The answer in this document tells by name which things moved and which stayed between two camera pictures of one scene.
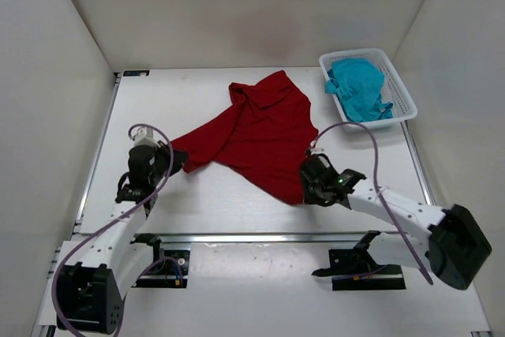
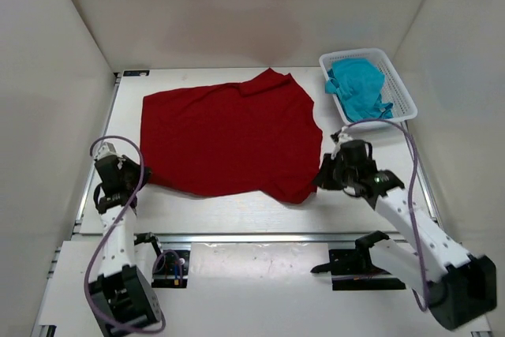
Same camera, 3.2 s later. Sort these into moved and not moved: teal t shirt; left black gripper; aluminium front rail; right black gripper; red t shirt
Moved: right black gripper; red t shirt; left black gripper
Not moved: teal t shirt; aluminium front rail
